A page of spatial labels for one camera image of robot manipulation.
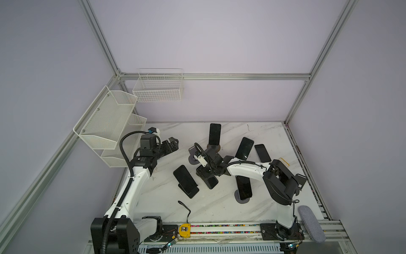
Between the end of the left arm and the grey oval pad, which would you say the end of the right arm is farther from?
the grey oval pad

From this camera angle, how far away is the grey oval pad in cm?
72

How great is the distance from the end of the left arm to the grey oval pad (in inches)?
28.6

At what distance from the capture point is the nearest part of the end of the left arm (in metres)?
0.60
